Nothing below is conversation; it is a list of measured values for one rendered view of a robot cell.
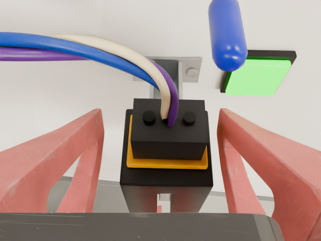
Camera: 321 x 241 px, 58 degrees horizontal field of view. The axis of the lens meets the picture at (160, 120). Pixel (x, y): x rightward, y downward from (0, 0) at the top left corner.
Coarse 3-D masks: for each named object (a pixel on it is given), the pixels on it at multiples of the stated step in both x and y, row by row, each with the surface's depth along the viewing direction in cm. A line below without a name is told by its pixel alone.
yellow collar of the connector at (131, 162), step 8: (128, 144) 13; (128, 152) 13; (128, 160) 13; (136, 160) 13; (144, 160) 13; (152, 160) 13; (160, 160) 13; (168, 160) 13; (176, 160) 13; (184, 160) 13; (192, 160) 13; (200, 160) 13; (176, 168) 13; (184, 168) 13; (192, 168) 13; (200, 168) 13
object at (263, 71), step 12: (252, 60) 18; (264, 60) 18; (276, 60) 18; (288, 60) 18; (228, 72) 19; (240, 72) 18; (252, 72) 18; (264, 72) 18; (276, 72) 18; (228, 84) 20; (240, 84) 19; (252, 84) 19; (264, 84) 19; (276, 84) 19
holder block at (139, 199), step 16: (128, 112) 15; (128, 128) 14; (208, 128) 14; (208, 144) 14; (208, 160) 13; (128, 176) 13; (144, 176) 13; (160, 176) 13; (176, 176) 13; (192, 176) 13; (208, 176) 13; (128, 192) 14; (144, 192) 14; (160, 192) 14; (176, 192) 14; (192, 192) 14; (208, 192) 14; (128, 208) 17; (144, 208) 16; (176, 208) 16; (192, 208) 16
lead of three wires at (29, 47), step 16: (0, 32) 6; (0, 48) 6; (16, 48) 6; (32, 48) 7; (48, 48) 7; (64, 48) 7; (80, 48) 7; (96, 48) 7; (112, 48) 7; (128, 48) 8; (112, 64) 8; (128, 64) 8; (144, 64) 8; (144, 80) 9; (160, 80) 9; (176, 96) 10; (160, 112) 11; (176, 112) 11
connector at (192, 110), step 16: (144, 112) 12; (192, 112) 12; (144, 128) 12; (160, 128) 12; (176, 128) 12; (192, 128) 12; (144, 144) 12; (160, 144) 12; (176, 144) 11; (192, 144) 11
